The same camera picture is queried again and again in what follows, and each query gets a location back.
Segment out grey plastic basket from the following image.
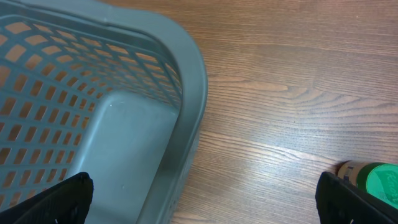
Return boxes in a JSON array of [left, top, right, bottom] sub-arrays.
[[1, 1, 208, 223]]

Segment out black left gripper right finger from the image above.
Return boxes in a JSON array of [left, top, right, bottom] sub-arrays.
[[315, 172, 397, 224]]

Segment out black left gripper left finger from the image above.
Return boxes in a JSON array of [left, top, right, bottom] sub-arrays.
[[1, 172, 93, 224]]

